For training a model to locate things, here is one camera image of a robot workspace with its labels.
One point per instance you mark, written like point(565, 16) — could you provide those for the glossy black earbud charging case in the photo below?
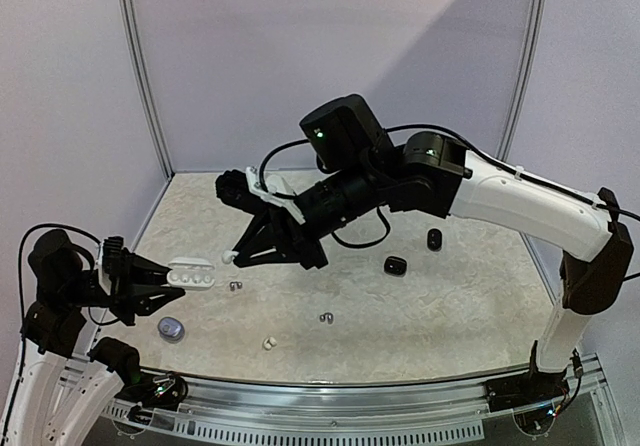
point(395, 266)

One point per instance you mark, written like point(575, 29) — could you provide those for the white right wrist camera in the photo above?
point(243, 190)

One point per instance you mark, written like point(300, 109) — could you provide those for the white earbud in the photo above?
point(270, 343)
point(228, 256)

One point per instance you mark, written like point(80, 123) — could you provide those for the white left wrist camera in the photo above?
point(109, 261)

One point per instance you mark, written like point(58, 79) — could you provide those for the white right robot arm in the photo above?
point(437, 172)

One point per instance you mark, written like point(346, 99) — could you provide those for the aluminium corner post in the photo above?
point(524, 71)
point(144, 87)

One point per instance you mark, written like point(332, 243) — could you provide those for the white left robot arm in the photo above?
point(70, 281)

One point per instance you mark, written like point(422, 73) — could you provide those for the white oval charging case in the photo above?
point(192, 274)

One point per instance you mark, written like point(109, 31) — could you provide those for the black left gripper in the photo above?
point(135, 268)

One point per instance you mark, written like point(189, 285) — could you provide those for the silver blue charging case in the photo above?
point(170, 329)

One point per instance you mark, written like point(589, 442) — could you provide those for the aluminium left corner post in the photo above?
point(144, 87)

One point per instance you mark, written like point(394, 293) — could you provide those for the white perforated cable tray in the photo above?
point(192, 425)

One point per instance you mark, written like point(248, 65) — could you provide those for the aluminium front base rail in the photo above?
point(586, 415)

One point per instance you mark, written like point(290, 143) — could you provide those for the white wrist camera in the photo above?
point(243, 190)
point(109, 261)

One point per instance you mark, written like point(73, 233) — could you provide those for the small black case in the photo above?
point(434, 239)

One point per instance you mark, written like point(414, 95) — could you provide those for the aluminium right corner post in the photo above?
point(524, 71)

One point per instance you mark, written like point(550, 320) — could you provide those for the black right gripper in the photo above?
point(292, 236)

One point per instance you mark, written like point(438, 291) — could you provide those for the silver earbud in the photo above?
point(235, 286)
point(327, 318)

